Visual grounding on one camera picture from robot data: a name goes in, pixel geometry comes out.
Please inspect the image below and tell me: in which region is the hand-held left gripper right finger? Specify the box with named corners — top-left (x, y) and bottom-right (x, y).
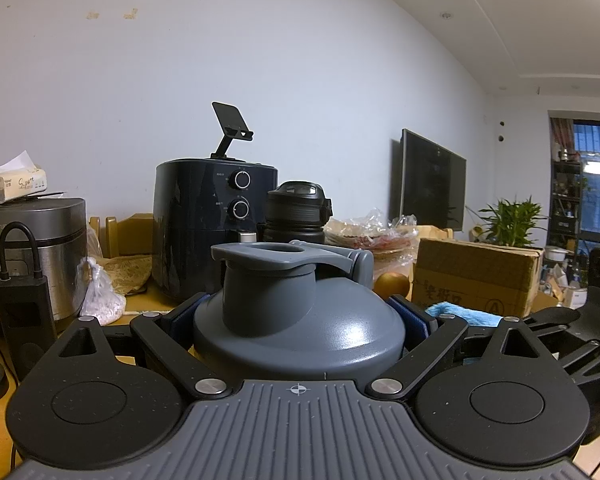
top-left (365, 296), bottom-right (556, 402)

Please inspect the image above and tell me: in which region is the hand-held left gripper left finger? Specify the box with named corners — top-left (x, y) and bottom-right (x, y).
top-left (55, 294), bottom-right (233, 402)

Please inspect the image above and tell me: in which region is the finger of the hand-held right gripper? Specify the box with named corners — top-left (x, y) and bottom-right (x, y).
top-left (524, 306), bottom-right (582, 332)
top-left (554, 339), bottom-right (600, 387)

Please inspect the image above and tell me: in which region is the blue microfiber cloth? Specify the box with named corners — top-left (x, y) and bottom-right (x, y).
top-left (424, 301), bottom-right (502, 330)

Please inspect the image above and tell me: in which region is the clear shaker bottle grey lid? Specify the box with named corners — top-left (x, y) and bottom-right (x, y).
top-left (193, 240), bottom-right (407, 380)

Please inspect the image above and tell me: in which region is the crumpled brown paper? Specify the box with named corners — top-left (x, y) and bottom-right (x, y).
top-left (102, 254), bottom-right (154, 297)

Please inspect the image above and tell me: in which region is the cardboard box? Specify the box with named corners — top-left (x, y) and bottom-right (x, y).
top-left (410, 238), bottom-right (544, 319)

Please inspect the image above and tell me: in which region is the white plastic bag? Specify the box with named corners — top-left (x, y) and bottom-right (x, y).
top-left (74, 257), bottom-right (127, 329)

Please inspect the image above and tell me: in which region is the dark blue air fryer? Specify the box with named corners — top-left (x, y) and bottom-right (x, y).
top-left (152, 158), bottom-right (280, 307)

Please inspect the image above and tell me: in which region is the clear plastic food bag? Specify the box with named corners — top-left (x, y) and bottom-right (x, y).
top-left (324, 208), bottom-right (419, 287)

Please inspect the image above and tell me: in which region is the wooden chair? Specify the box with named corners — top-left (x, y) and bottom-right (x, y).
top-left (87, 212), bottom-right (156, 261)

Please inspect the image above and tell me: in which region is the potted green plant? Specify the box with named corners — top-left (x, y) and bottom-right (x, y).
top-left (467, 197), bottom-right (549, 249)

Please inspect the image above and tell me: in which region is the cluttered storage shelf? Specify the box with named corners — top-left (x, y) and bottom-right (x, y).
top-left (550, 159), bottom-right (584, 242)

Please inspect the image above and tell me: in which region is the barred window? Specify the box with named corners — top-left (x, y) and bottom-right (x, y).
top-left (550, 117), bottom-right (600, 247)

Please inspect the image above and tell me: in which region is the black television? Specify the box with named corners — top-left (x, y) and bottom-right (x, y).
top-left (399, 128), bottom-right (467, 232)

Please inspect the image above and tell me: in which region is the black portable air pump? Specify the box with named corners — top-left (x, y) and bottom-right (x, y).
top-left (0, 222), bottom-right (59, 382)

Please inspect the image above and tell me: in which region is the black gradient water bottle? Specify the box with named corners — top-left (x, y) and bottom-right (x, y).
top-left (262, 180), bottom-right (334, 247)

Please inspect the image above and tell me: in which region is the silver rice cooker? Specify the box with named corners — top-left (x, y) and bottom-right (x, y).
top-left (0, 197), bottom-right (89, 325)

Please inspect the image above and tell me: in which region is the patterned curtain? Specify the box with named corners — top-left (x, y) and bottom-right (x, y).
top-left (551, 117), bottom-right (574, 149)

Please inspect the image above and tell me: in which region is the black phone stand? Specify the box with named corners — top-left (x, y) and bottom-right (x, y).
top-left (210, 101), bottom-right (255, 161)

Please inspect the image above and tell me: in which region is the tissue pack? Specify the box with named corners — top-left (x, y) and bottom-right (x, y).
top-left (0, 150), bottom-right (49, 206)

